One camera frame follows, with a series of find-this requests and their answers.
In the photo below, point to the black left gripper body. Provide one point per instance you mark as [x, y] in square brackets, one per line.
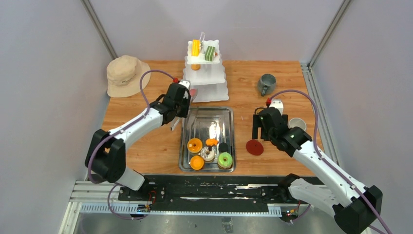
[182, 108]

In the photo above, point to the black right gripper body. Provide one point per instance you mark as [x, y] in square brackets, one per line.
[268, 137]

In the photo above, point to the metal tongs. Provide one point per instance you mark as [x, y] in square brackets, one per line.
[175, 122]

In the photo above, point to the tan round biscuit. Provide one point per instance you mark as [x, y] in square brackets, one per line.
[195, 67]

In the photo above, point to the orange glazed donut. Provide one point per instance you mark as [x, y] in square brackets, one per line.
[194, 145]

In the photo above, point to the orange fish cookie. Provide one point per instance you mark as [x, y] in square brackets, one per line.
[211, 142]

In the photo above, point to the white chocolate drizzle donut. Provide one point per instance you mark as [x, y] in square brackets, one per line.
[208, 153]

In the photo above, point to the green striped cake slice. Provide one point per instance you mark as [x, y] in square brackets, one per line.
[210, 53]

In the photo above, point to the yellow cake slice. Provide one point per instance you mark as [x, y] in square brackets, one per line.
[195, 48]

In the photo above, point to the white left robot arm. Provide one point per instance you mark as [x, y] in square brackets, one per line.
[106, 157]

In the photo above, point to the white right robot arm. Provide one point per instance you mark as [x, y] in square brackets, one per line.
[352, 204]

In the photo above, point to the yellow black round coaster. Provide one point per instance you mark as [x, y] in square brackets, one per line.
[257, 110]

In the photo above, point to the white cup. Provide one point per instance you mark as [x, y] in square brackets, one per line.
[297, 122]

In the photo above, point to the red round coaster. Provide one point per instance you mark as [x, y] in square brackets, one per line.
[254, 147]

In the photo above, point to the metal tray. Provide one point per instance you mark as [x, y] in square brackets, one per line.
[206, 123]

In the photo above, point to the grey metal mug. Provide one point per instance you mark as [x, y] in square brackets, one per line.
[266, 84]

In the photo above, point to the black round cookie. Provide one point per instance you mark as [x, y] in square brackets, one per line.
[223, 148]

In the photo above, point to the white three-tier dessert stand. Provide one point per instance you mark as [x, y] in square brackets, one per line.
[210, 79]

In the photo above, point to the green glazed donut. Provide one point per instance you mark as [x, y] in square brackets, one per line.
[225, 160]

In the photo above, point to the beige bucket hat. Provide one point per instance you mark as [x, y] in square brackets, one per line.
[124, 74]

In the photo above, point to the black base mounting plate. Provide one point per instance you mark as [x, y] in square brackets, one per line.
[211, 193]

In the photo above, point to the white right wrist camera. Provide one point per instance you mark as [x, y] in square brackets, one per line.
[275, 103]

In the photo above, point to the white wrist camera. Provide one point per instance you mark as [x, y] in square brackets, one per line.
[275, 103]
[185, 83]

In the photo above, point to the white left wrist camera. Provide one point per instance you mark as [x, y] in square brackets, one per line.
[185, 83]

